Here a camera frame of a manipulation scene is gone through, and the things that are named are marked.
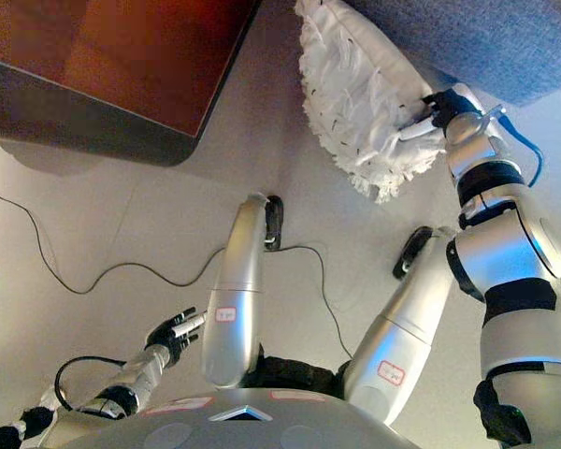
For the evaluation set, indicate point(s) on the silver robot leg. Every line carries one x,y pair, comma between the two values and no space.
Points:
238,304
402,337

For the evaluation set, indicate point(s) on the silver robot right leg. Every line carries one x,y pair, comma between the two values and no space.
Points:
402,337

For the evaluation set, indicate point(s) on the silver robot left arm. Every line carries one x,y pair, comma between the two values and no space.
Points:
135,374

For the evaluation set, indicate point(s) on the silver robot torso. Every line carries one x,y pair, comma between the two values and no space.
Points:
243,430

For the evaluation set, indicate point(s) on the silver robot left leg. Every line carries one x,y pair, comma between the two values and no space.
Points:
238,304

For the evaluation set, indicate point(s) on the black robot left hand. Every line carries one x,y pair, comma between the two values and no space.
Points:
173,334

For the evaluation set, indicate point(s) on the grey upholstered armchair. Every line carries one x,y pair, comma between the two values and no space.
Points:
472,42

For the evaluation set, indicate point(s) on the white fringed pillow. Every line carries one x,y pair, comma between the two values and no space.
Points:
355,93

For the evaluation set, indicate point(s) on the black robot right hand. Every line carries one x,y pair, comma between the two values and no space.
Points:
451,105

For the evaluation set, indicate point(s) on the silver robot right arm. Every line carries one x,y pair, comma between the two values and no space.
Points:
519,243

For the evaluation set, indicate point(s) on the brown wooden desk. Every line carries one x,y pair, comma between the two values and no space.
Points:
98,56

